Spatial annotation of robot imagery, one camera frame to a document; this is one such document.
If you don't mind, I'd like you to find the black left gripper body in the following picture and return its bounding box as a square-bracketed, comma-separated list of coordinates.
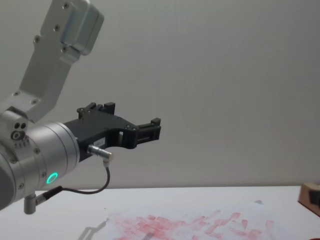
[63, 111, 131, 164]

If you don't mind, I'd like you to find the white table cloth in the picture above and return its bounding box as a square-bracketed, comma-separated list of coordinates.
[0, 185, 320, 240]

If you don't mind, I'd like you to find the white paper with red smears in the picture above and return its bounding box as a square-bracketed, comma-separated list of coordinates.
[106, 208, 278, 240]

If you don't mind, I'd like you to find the brown cardboard box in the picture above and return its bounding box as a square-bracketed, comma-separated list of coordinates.
[298, 182, 320, 217]

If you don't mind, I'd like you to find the thin dark wrist cable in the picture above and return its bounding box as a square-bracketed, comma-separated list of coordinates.
[34, 144, 115, 203]

